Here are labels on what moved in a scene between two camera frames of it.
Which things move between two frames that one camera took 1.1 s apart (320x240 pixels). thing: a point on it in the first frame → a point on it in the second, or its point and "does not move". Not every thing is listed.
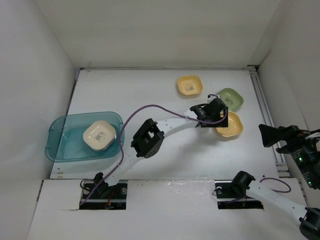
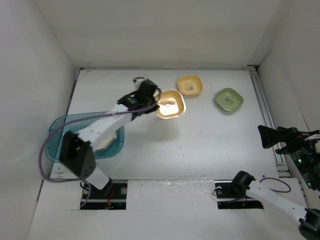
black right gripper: [270, 134] does not move
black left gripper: [223, 124] → [153, 109]
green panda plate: [232, 99] does not move
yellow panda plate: [189, 84] does not move
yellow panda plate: [235, 125] → [172, 104]
